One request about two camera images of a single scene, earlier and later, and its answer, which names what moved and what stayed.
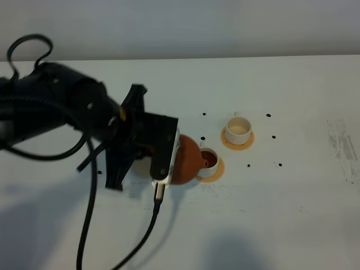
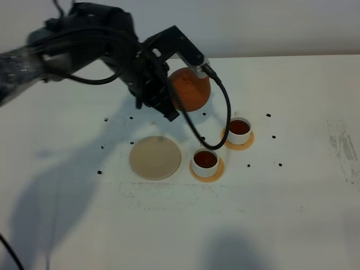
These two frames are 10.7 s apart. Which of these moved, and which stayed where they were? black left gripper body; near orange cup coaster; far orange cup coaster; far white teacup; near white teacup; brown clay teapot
Moved: black left gripper body; brown clay teapot
Stayed: far orange cup coaster; near white teacup; far white teacup; near orange cup coaster
